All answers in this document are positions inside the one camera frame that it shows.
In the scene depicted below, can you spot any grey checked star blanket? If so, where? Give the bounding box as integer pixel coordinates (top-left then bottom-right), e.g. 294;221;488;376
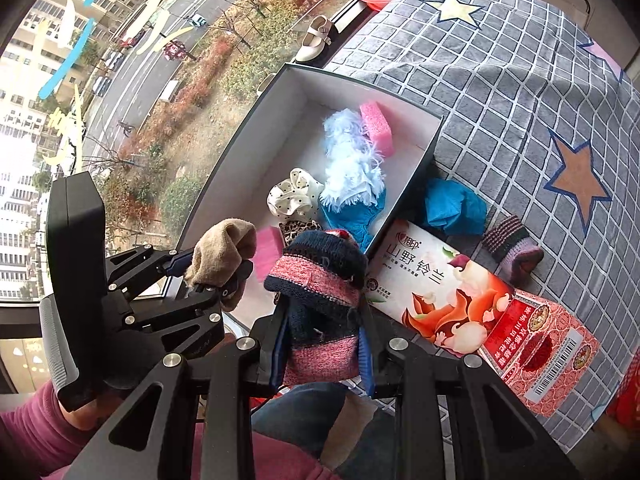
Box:
320;0;640;453

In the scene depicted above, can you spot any person's jeans leg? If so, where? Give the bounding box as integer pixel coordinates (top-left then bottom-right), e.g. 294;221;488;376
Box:
250;382;401;480

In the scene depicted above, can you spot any white polka dot scrunchie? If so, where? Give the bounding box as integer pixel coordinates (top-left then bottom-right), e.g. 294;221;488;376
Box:
266;167;325;221

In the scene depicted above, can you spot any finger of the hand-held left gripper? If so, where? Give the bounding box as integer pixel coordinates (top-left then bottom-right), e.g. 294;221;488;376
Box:
120;260;255;326
106;246;201;301

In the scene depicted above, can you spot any pink foam sponge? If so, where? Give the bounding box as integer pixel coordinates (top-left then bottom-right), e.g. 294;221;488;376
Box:
254;226;286;283
359;101;397;157

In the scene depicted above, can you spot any red embroidered cushion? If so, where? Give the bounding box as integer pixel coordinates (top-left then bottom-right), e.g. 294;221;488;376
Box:
607;375;640;433

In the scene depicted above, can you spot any leopard print scrunchie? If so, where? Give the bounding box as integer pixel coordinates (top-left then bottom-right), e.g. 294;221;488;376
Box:
277;217;323;248

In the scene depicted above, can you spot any cream strap shoe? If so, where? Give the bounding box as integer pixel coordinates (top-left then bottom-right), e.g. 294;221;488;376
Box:
292;15;333;65

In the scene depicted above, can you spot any navy and pink knit sock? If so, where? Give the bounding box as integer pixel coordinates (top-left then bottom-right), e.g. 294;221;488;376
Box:
263;229;368;386

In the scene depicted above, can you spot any red patterned packet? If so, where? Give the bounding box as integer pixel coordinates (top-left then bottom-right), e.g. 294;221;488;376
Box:
477;287;600;417

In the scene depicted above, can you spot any purple striped knit sock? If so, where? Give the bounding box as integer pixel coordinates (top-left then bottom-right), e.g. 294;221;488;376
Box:
481;215;545;281

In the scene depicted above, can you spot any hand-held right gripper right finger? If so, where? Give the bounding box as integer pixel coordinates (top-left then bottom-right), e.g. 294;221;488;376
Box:
357;305;583;480

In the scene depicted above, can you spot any person's left forearm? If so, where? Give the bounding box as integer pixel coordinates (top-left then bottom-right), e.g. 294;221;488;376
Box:
0;380;126;476

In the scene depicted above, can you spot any beige sock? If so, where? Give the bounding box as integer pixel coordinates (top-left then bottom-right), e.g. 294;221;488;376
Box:
184;218;258;312

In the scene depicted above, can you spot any fluffy light blue sock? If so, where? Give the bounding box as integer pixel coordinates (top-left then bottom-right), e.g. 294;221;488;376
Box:
320;109;387;206

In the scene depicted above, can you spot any blue cloth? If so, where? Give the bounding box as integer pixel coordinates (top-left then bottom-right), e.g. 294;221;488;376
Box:
319;190;387;253
424;178;488;236

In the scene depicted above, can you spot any person's pink sweater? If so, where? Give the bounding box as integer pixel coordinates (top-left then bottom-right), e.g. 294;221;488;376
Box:
190;425;341;480

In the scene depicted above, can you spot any dark cardboard box white inside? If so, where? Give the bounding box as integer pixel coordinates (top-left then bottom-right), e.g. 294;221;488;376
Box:
175;62;445;333

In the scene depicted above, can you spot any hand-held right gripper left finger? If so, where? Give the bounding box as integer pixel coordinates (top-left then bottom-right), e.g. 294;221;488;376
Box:
65;302;293;480

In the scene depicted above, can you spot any white orange tissue packet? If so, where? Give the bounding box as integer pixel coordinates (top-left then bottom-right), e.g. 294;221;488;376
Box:
365;219;516;358

